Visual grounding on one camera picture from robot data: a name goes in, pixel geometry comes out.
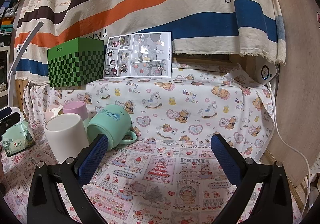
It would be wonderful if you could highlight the white ceramic mug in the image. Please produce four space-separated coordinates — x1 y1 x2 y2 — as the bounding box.
44 113 89 163

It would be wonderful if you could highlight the green tissue pack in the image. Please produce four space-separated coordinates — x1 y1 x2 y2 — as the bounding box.
2 120 35 157

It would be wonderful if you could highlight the pink and white drip mug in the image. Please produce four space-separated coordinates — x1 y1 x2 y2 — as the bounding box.
44 104 63 122

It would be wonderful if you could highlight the purple and white mug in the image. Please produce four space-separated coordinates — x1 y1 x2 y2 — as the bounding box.
62 101 90 130

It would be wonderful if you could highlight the green checkered box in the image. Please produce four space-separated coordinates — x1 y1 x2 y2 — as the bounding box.
47 37 105 87

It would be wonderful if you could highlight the mint green mug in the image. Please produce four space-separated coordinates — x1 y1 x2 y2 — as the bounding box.
86 104 137 150

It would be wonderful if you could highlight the baby bear printed cloth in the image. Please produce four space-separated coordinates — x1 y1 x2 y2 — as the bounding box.
23 64 274 159

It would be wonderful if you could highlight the white smart speaker device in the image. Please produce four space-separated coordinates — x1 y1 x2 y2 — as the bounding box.
255 62 279 85

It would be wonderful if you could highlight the comic strip card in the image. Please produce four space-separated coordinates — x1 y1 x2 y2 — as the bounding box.
103 32 172 78

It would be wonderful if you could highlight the striped hanging cloth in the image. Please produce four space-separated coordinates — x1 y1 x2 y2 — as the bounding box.
14 0 286 84

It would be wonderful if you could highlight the white power cable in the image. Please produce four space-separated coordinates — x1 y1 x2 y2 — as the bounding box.
267 82 313 217

